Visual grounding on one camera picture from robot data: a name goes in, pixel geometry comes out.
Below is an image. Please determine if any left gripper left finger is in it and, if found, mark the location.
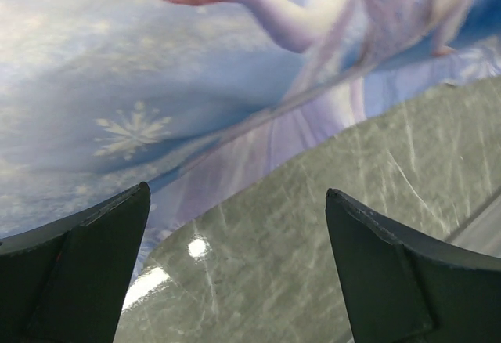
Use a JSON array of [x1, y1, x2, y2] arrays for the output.
[[1, 182, 150, 342]]

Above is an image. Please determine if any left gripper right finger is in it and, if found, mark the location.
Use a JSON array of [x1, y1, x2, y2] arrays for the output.
[[326, 189, 500, 343]]

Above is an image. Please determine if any pink cartoon pillowcase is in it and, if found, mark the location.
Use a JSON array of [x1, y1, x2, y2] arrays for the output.
[[1, 0, 500, 256]]

